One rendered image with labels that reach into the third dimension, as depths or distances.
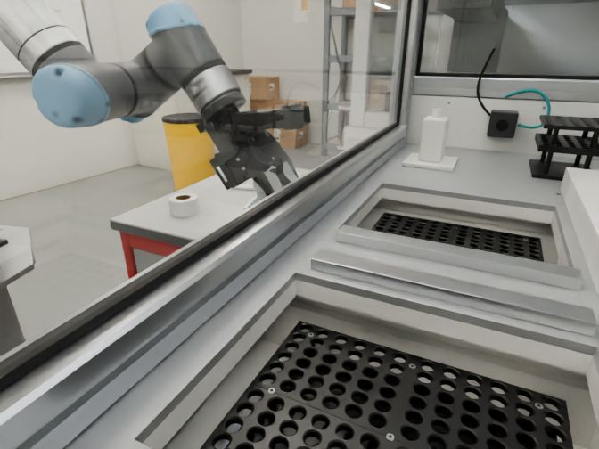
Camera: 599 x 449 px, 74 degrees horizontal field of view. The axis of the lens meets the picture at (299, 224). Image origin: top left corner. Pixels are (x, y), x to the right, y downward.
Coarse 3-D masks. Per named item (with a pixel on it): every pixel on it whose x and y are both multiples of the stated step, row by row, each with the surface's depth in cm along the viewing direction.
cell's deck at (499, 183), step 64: (384, 192) 65; (448, 192) 60; (512, 192) 60; (384, 256) 42; (576, 256) 42; (256, 320) 33; (384, 320) 36; (448, 320) 33; (512, 320) 32; (192, 384) 26; (64, 448) 21; (128, 448) 21
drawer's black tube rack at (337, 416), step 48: (336, 336) 37; (288, 384) 32; (336, 384) 32; (384, 384) 31; (432, 384) 31; (480, 384) 32; (288, 432) 31; (336, 432) 28; (384, 432) 28; (432, 432) 28; (480, 432) 28; (528, 432) 28
